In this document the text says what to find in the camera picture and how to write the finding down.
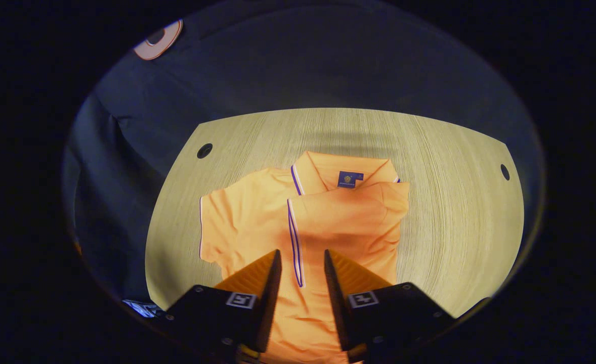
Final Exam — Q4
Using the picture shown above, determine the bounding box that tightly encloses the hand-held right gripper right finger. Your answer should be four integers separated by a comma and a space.
324, 249, 458, 362

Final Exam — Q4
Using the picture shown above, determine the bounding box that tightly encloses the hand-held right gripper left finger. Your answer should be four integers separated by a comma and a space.
164, 249, 282, 360

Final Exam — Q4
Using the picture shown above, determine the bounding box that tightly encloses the orange T-shirt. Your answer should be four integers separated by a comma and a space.
198, 150, 411, 364

